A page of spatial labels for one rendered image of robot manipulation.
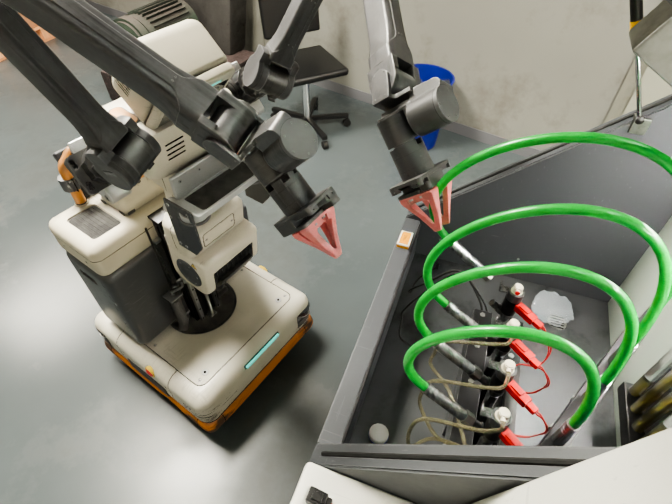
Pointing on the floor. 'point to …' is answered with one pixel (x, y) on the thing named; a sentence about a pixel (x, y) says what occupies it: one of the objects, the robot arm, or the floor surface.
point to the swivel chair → (325, 62)
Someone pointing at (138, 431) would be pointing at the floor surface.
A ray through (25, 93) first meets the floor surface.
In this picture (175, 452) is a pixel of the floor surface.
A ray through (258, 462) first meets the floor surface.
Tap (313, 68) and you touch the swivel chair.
